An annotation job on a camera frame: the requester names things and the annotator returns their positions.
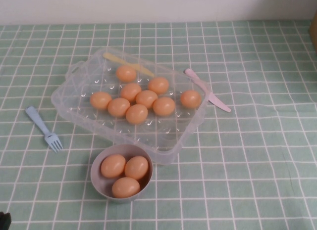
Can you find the transparent plastic egg box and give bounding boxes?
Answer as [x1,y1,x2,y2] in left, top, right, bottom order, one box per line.
[51,47,209,166]

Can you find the brown egg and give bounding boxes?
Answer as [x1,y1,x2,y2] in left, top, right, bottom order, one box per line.
[90,91,112,110]
[120,82,142,102]
[107,97,131,118]
[124,155,149,181]
[135,90,159,109]
[125,104,149,125]
[111,177,141,199]
[100,154,126,179]
[115,65,137,83]
[148,77,170,94]
[153,96,176,117]
[180,90,202,109]

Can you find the clear plastic egg tray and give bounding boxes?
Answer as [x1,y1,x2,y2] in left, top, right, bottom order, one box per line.
[0,20,317,230]

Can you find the yellow plastic knife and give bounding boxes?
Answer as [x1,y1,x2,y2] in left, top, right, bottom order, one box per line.
[103,52,156,77]

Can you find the pink plastic knife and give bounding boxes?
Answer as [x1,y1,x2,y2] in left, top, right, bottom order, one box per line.
[183,68,232,114]

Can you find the grey round bowl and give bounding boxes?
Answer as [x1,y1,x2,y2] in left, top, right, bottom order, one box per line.
[90,143,154,205]

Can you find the blue plastic fork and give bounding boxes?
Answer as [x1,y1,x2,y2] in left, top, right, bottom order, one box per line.
[25,105,64,153]

